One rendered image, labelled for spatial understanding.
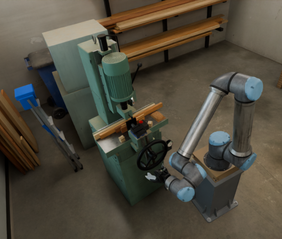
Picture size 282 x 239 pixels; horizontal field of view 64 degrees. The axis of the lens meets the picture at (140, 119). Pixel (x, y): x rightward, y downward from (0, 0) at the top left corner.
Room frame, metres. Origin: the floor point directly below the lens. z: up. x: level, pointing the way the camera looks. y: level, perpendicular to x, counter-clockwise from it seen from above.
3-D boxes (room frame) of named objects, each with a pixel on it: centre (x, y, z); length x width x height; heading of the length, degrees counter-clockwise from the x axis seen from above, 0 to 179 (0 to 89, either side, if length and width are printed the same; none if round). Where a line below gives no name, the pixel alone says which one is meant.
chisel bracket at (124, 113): (1.43, 0.12, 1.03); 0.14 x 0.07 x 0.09; 28
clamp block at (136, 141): (1.24, 0.02, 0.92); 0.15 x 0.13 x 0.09; 118
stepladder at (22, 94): (1.81, 0.95, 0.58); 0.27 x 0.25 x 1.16; 110
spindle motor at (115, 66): (1.41, 0.11, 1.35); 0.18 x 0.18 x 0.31
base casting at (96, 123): (1.52, 0.17, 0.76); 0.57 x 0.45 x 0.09; 28
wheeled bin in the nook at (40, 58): (3.07, 1.13, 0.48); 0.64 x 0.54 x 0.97; 113
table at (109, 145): (1.32, 0.06, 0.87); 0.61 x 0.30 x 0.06; 118
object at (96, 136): (1.43, 0.12, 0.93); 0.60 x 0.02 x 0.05; 118
